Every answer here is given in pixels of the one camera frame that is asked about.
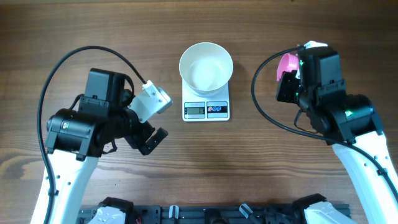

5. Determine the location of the pink scoop with blue handle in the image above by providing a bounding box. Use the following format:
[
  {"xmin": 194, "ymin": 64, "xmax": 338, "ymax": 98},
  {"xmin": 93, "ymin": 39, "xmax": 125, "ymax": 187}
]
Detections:
[{"xmin": 276, "ymin": 53, "xmax": 300, "ymax": 82}]

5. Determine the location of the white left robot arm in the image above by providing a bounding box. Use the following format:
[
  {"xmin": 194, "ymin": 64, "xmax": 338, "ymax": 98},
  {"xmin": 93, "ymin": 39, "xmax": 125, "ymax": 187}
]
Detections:
[{"xmin": 31, "ymin": 68, "xmax": 172, "ymax": 223}]

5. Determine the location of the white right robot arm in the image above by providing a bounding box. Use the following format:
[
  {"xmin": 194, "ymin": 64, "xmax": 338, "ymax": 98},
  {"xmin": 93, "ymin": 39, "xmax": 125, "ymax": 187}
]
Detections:
[{"xmin": 276, "ymin": 46, "xmax": 397, "ymax": 223}]

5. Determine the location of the white digital kitchen scale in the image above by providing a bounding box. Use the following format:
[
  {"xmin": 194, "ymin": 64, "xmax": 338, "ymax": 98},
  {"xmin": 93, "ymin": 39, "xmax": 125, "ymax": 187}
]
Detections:
[{"xmin": 182, "ymin": 82, "xmax": 230, "ymax": 122}]

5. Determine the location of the white bowl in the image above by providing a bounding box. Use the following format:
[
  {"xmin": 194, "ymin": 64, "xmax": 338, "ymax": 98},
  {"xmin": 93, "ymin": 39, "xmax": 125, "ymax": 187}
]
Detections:
[{"xmin": 178, "ymin": 42, "xmax": 234, "ymax": 94}]

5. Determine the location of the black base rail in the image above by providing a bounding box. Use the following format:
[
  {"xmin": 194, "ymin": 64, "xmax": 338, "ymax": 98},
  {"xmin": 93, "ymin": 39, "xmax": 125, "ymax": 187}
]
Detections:
[{"xmin": 76, "ymin": 203, "xmax": 352, "ymax": 224}]

